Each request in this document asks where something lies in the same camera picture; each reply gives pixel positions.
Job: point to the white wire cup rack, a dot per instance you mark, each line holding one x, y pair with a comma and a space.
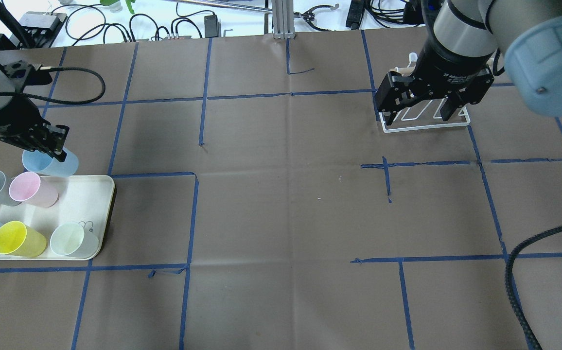
424, 115

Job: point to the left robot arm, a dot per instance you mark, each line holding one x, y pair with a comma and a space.
14, 77

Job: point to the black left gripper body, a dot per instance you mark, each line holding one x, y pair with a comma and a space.
11, 122

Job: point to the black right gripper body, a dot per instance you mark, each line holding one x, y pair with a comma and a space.
451, 68

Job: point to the yellow cup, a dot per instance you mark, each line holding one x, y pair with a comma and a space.
19, 239

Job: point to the green handled reacher grabber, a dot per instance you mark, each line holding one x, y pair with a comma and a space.
253, 9

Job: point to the aluminium frame post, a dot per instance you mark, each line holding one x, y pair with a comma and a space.
283, 19

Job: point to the light blue cup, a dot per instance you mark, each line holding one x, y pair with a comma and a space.
42, 163

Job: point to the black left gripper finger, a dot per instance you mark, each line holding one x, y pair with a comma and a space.
60, 155

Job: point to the white cup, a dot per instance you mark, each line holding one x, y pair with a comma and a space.
75, 240

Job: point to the black power adapter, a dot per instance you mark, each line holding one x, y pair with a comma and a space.
212, 26

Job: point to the cream plastic tray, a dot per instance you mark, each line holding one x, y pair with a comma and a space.
85, 199

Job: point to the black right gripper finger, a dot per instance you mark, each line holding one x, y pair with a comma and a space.
456, 99
395, 94

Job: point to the pink cup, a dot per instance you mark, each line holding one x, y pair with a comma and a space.
32, 189

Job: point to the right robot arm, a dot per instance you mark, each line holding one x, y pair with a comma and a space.
462, 37

